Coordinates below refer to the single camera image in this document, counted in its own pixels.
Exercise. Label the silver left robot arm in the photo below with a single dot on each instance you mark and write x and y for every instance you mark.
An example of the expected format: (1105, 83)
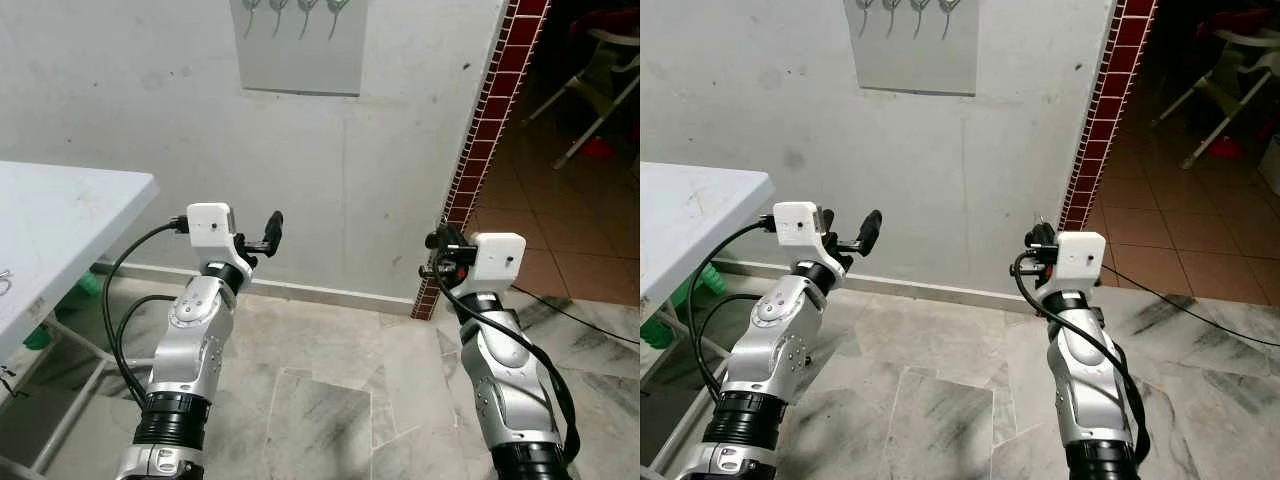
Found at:
(190, 340)
(770, 340)

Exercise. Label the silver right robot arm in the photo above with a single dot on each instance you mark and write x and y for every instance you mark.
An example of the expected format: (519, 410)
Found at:
(1085, 385)
(510, 380)

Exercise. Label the red tile door edging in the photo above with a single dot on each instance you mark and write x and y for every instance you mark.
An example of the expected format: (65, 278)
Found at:
(1110, 110)
(490, 120)

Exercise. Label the green plastic stool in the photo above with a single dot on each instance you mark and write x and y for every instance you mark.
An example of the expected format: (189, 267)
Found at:
(705, 280)
(85, 286)

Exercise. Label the white folding table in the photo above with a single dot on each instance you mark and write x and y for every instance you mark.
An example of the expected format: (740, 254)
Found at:
(700, 225)
(60, 230)

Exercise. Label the small red floor object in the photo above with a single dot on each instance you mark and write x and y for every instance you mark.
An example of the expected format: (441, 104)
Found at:
(1223, 149)
(598, 149)

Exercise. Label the white plastic chair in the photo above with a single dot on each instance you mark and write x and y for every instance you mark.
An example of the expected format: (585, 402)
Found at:
(605, 95)
(1235, 90)

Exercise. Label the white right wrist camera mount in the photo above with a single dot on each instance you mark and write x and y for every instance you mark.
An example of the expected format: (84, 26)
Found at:
(498, 262)
(1078, 260)

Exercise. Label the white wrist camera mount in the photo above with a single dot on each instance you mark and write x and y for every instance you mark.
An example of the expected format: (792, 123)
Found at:
(1078, 260)
(498, 262)
(797, 226)
(210, 228)

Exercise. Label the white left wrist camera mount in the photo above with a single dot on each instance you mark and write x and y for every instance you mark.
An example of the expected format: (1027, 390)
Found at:
(797, 226)
(210, 228)

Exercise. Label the grey wall hook board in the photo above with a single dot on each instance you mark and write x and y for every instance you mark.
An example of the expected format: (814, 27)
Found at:
(915, 60)
(300, 60)

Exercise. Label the metal wall hook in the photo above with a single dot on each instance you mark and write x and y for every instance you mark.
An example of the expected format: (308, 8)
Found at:
(918, 14)
(250, 14)
(864, 14)
(307, 14)
(279, 14)
(338, 14)
(891, 14)
(948, 14)

